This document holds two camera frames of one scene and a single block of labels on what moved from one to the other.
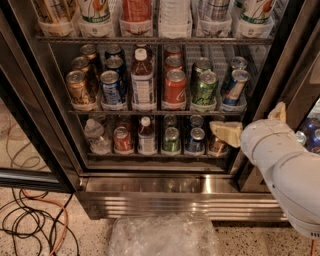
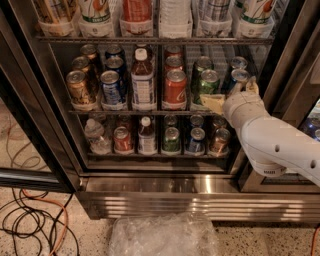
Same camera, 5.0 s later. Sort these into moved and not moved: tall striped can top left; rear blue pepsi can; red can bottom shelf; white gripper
Moved: white gripper
Not moved: red can bottom shelf; rear blue pepsi can; tall striped can top left
